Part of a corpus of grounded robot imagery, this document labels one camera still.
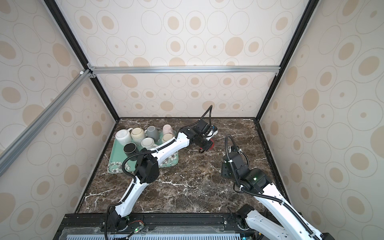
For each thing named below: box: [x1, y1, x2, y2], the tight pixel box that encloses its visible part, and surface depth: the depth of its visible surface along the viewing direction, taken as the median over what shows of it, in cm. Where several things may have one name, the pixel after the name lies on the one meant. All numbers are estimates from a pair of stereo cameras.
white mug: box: [141, 137, 158, 150], surface depth 97 cm
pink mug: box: [162, 124, 174, 136], surface depth 104 cm
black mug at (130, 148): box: [123, 142, 139, 161], surface depth 92 cm
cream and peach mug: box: [162, 133, 175, 143], surface depth 99 cm
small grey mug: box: [147, 125, 162, 142], surface depth 102 cm
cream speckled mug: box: [130, 127, 145, 146], surface depth 102 cm
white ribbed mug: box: [115, 127, 133, 146], surface depth 102 cm
